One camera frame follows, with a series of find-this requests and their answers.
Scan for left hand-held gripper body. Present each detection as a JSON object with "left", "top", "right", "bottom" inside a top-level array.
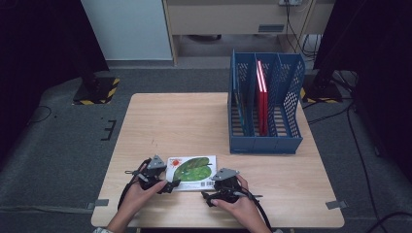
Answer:
[{"left": 124, "top": 153, "right": 168, "bottom": 191}]

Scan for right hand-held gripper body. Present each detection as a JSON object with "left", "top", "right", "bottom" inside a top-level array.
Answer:
[{"left": 209, "top": 167, "right": 244, "bottom": 205}]

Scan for white and green picture book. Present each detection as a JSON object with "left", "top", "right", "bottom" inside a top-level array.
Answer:
[{"left": 165, "top": 154, "right": 218, "bottom": 192}]

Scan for blue plastic file rack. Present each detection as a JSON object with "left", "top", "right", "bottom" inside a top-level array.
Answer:
[{"left": 227, "top": 49, "right": 307, "bottom": 155}]

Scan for red picture book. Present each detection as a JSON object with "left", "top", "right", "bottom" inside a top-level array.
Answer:
[
  {"left": 259, "top": 59, "right": 269, "bottom": 137},
  {"left": 256, "top": 59, "right": 264, "bottom": 137}
]

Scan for person's right hand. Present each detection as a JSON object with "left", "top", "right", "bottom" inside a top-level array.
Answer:
[{"left": 211, "top": 174, "right": 270, "bottom": 229}]

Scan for person's left hand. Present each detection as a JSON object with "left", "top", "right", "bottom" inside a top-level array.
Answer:
[{"left": 119, "top": 180, "right": 169, "bottom": 228}]

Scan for grey tape piece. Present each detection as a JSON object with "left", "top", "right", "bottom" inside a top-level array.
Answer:
[
  {"left": 325, "top": 200, "right": 348, "bottom": 211},
  {"left": 86, "top": 198, "right": 110, "bottom": 211}
]

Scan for black yellow striped stand base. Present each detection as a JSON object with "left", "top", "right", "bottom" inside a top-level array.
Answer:
[
  {"left": 299, "top": 77, "right": 344, "bottom": 105},
  {"left": 72, "top": 77, "right": 120, "bottom": 106}
]

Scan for white cabinet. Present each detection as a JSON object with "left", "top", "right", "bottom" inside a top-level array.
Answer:
[{"left": 80, "top": 0, "right": 173, "bottom": 61}]

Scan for beige wooden desk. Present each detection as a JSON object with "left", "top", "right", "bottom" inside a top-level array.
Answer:
[{"left": 161, "top": 0, "right": 334, "bottom": 67}]

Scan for left hand-held gripper cable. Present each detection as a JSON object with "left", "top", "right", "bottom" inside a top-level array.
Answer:
[{"left": 117, "top": 157, "right": 153, "bottom": 211}]

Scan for hand-held gripper cable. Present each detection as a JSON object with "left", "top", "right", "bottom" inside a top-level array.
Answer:
[
  {"left": 239, "top": 188, "right": 274, "bottom": 233},
  {"left": 117, "top": 157, "right": 153, "bottom": 211}
]

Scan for right hand-held gripper cable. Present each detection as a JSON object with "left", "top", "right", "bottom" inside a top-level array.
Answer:
[{"left": 239, "top": 188, "right": 274, "bottom": 233}]

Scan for thin black floor cable loop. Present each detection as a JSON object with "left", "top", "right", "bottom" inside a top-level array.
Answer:
[{"left": 27, "top": 105, "right": 52, "bottom": 125}]

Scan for short black floor cable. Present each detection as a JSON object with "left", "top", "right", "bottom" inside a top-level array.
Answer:
[{"left": 307, "top": 106, "right": 351, "bottom": 125}]

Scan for long black floor cable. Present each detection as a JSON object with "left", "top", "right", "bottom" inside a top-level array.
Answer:
[{"left": 345, "top": 96, "right": 382, "bottom": 227}]

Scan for thick black floor cable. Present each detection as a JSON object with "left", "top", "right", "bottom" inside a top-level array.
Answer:
[{"left": 365, "top": 212, "right": 412, "bottom": 233}]

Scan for black hanging cables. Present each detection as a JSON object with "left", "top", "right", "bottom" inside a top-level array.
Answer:
[{"left": 284, "top": 0, "right": 322, "bottom": 62}]

